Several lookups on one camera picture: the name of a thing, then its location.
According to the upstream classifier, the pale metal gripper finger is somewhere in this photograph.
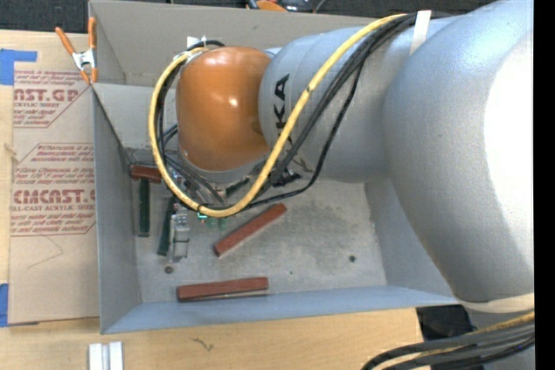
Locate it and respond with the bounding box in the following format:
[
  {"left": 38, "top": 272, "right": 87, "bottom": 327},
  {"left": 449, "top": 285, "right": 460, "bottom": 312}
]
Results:
[
  {"left": 166, "top": 211, "right": 180, "bottom": 263},
  {"left": 179, "top": 211, "right": 192, "bottom": 262}
]

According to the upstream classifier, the dark green flat block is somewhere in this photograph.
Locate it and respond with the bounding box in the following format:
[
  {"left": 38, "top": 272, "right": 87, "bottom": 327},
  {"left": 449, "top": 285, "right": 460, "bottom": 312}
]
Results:
[
  {"left": 137, "top": 178, "right": 152, "bottom": 238},
  {"left": 156, "top": 196, "right": 176, "bottom": 257}
]

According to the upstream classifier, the red-brown flat block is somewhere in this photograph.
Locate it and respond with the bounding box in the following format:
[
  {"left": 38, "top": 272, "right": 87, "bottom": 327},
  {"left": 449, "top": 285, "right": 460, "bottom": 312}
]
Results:
[
  {"left": 175, "top": 276, "right": 271, "bottom": 303},
  {"left": 128, "top": 164, "right": 163, "bottom": 185},
  {"left": 212, "top": 202, "right": 289, "bottom": 259}
]

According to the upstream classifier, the brown cardboard board, red print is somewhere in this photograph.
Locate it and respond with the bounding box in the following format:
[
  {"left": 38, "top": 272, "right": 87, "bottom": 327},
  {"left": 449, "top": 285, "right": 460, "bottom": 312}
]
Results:
[{"left": 0, "top": 29, "right": 101, "bottom": 327}]

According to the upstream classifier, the grey metal bin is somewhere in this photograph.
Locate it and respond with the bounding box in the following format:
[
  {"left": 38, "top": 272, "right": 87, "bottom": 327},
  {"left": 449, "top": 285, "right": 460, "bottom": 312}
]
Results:
[{"left": 88, "top": 0, "right": 461, "bottom": 335}]

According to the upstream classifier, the black cylinder on white bracket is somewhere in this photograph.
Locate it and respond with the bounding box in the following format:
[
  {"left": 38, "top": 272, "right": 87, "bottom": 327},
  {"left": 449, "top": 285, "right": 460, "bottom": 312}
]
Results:
[{"left": 270, "top": 168, "right": 303, "bottom": 189}]

